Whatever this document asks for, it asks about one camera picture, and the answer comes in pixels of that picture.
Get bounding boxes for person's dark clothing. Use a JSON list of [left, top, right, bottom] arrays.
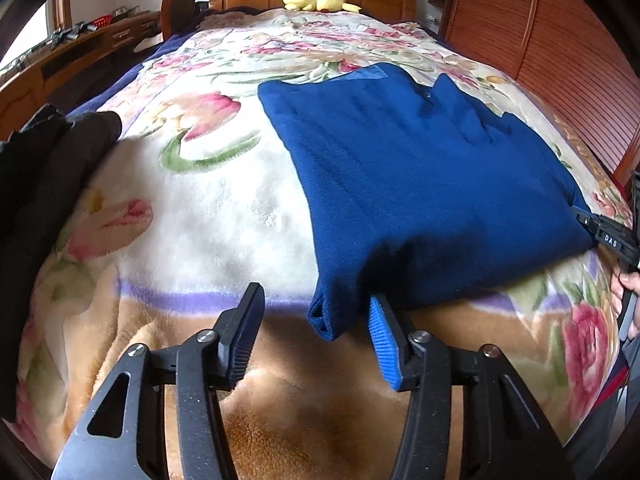
[[565, 340, 640, 480]]

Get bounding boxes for black clothes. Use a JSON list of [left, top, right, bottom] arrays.
[[0, 102, 123, 421]]

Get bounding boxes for dark blue bed sheet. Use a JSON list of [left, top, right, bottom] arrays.
[[67, 35, 196, 117]]

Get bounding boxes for window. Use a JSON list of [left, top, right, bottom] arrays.
[[0, 0, 71, 76]]

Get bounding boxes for long wooden desk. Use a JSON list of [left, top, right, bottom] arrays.
[[0, 10, 163, 136]]

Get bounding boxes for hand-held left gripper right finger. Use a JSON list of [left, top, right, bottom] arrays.
[[367, 293, 576, 480]]

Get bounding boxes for wooden slatted wardrobe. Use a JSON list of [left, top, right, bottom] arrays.
[[440, 0, 640, 191]]

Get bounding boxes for floral blanket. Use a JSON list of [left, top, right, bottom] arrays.
[[15, 7, 633, 480]]

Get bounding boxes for blue jacket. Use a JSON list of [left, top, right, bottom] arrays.
[[257, 62, 598, 343]]

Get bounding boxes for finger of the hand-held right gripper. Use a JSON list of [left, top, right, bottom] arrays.
[[575, 210, 608, 242]]

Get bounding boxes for person's right hand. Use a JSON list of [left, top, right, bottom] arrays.
[[611, 265, 640, 342]]

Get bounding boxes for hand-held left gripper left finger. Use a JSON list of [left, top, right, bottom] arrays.
[[50, 282, 266, 480]]

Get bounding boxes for wooden chair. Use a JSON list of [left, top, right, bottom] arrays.
[[161, 0, 203, 42]]

